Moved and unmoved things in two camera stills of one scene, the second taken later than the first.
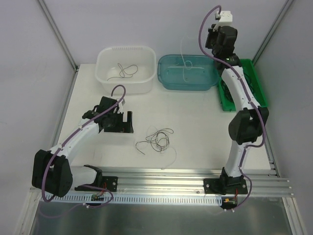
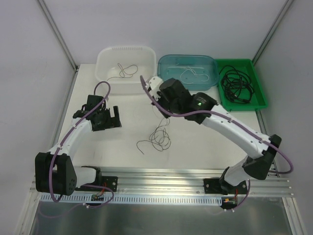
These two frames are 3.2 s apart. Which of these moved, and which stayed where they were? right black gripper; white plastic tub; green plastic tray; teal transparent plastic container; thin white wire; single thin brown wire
Moved: thin white wire; right black gripper
Stayed: green plastic tray; white plastic tub; single thin brown wire; teal transparent plastic container
